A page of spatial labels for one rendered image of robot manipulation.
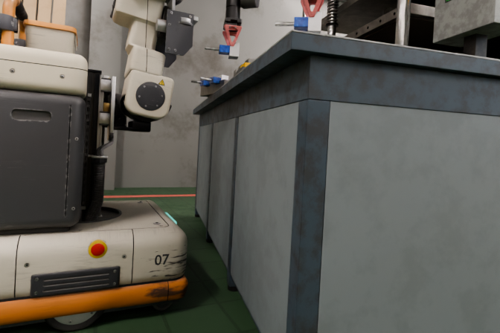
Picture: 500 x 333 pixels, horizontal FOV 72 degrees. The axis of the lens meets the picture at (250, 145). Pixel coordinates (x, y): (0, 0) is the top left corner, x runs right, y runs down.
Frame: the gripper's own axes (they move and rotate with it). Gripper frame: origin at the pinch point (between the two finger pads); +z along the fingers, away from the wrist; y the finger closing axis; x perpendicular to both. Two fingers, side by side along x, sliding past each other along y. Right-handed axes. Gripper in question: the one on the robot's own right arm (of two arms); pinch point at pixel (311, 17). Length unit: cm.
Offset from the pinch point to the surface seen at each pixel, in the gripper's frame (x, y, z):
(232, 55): 28.8, 30.2, 3.7
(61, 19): 228, 194, -68
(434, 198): -30, -17, 47
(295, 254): 1, -28, 60
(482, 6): -65, 44, -20
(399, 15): -41, 68, -25
